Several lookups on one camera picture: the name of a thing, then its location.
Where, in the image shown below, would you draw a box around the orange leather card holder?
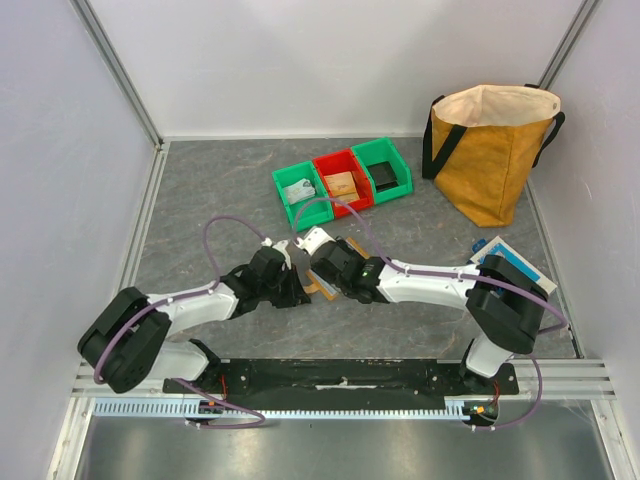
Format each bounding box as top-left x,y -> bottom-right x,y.
310,238 -> 375,304

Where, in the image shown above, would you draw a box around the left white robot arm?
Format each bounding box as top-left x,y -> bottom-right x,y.
77,242 -> 311,394

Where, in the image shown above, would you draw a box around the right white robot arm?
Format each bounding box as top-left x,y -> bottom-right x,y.
297,234 -> 548,394

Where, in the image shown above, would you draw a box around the brown cards in red bin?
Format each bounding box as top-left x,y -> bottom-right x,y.
324,171 -> 361,203

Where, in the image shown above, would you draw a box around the left green plastic bin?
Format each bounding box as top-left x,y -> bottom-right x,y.
272,161 -> 334,232

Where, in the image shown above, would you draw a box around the black wallet in bin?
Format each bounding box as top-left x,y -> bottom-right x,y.
368,161 -> 403,193

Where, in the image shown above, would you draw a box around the red plastic bin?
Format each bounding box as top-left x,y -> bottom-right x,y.
312,149 -> 374,211

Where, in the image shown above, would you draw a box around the blue razor package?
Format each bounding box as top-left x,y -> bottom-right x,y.
468,236 -> 557,295

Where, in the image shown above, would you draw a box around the mustard tote bag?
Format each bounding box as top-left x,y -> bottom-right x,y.
421,84 -> 566,228

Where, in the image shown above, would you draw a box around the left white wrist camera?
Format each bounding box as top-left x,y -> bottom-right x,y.
261,237 -> 292,269

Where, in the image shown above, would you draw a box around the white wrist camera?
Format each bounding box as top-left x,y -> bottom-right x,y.
295,226 -> 334,256
261,237 -> 292,269

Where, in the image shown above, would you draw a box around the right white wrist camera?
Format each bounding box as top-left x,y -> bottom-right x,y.
295,226 -> 334,256

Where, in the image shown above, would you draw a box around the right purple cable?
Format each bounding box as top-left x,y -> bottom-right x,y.
292,196 -> 570,432

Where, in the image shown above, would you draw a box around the purple cable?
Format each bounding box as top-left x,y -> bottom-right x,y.
292,196 -> 570,432
92,214 -> 267,430

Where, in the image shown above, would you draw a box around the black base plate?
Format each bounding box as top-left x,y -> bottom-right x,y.
194,358 -> 519,411

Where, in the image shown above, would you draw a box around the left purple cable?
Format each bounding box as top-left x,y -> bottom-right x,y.
92,214 -> 267,430

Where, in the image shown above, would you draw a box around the slotted cable duct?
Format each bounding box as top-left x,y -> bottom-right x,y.
93,397 -> 474,421

